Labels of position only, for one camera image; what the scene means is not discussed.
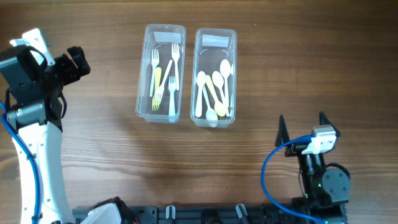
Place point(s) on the white spoon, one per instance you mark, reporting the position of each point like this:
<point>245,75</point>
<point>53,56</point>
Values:
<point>211,115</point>
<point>225,70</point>
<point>218,81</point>

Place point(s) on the white spoon horizontal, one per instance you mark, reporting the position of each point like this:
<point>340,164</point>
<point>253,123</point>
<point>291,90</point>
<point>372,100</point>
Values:
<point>201,80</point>

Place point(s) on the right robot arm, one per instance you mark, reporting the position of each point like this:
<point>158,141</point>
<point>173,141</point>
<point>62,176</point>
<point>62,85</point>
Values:
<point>325,187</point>

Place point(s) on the left clear plastic container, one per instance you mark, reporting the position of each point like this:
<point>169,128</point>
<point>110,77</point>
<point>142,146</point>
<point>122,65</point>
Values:
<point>160,37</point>

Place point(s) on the yellow plastic fork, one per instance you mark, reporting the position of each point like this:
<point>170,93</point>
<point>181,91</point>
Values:
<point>158,74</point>

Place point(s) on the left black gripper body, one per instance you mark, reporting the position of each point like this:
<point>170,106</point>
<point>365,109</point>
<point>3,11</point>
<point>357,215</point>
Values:
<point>73,65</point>

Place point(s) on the yellow plastic spoon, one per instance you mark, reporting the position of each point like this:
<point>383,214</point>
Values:
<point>218,106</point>

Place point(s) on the clear plastic container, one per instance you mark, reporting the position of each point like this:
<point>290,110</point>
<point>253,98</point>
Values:
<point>211,47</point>
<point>160,37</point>

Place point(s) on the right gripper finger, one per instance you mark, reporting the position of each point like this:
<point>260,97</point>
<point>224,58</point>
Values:
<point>282,134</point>
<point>325,121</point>

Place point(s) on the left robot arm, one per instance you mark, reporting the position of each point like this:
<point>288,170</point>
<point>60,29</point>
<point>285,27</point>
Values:
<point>44,198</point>

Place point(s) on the right clear plastic container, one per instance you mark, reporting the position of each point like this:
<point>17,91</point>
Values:
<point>211,47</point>

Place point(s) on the white fork long handle top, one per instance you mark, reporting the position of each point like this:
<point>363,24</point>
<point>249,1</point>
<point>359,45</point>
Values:
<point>159,92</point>

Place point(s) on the white fork thick handle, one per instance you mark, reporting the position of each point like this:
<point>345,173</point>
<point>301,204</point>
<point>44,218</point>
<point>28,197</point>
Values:
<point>172,88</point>

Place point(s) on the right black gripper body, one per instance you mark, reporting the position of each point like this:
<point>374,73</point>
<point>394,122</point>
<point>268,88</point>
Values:
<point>300,149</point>

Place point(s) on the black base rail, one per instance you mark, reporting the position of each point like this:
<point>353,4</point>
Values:
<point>260,214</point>

